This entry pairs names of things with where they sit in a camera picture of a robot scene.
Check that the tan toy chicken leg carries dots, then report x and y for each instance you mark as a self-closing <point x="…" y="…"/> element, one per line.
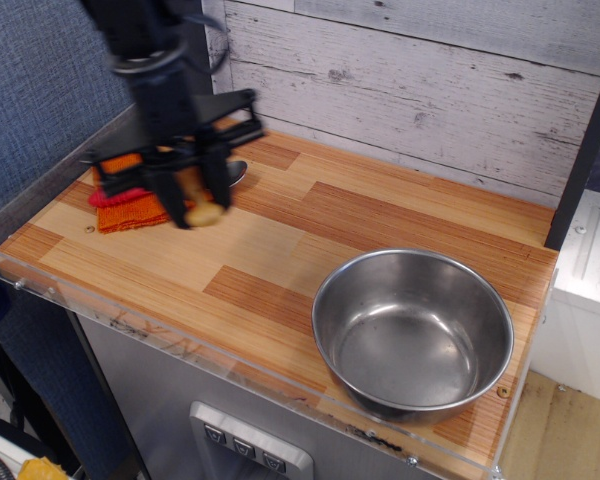
<point x="204" y="212"/>

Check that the red handled metal spoon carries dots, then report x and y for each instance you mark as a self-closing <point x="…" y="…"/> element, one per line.
<point x="237" y="170"/>

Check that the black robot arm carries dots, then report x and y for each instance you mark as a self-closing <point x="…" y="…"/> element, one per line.
<point x="147" y="51"/>

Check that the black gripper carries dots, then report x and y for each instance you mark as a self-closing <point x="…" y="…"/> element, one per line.
<point x="130" y="158"/>

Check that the silver button control panel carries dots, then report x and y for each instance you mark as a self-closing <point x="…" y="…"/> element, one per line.
<point x="230" y="448"/>

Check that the white grooved side cabinet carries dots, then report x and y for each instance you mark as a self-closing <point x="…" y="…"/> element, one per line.
<point x="566" y="348"/>

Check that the black vertical post left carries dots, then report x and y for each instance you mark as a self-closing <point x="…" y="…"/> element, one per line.
<point x="194" y="29"/>

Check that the black vertical post right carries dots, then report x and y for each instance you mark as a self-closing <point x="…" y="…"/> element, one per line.
<point x="576" y="183"/>

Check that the yellow object bottom left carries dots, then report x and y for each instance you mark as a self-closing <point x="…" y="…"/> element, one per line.
<point x="41" y="469"/>

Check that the black vertical post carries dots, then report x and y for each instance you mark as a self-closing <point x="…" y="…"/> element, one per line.
<point x="576" y="183"/>
<point x="194" y="29"/>

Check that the orange folded cloth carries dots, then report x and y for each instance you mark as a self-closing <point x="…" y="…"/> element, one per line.
<point x="142" y="212"/>

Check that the clear acrylic edge guard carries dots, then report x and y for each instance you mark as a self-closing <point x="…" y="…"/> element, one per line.
<point x="154" y="374"/>

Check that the stainless steel bowl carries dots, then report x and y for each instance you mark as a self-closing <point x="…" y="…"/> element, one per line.
<point x="412" y="336"/>

